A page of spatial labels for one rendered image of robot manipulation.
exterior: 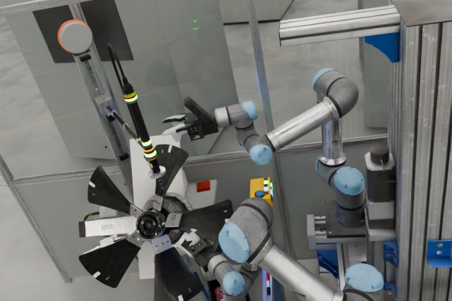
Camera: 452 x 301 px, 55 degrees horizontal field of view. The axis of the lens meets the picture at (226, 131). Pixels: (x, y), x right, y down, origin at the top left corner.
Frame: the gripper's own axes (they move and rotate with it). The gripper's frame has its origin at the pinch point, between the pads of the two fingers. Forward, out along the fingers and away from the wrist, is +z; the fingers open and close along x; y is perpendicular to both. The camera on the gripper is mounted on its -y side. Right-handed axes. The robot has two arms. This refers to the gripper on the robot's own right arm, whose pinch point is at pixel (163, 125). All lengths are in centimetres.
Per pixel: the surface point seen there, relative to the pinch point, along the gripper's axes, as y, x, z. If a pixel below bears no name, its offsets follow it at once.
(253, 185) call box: 59, 25, -28
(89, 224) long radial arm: 51, 16, 52
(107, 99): 8, 54, 32
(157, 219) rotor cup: 41.2, -3.6, 14.7
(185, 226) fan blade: 46.2, -6.0, 4.1
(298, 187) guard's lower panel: 97, 59, -55
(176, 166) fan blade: 25.9, 9.5, 2.2
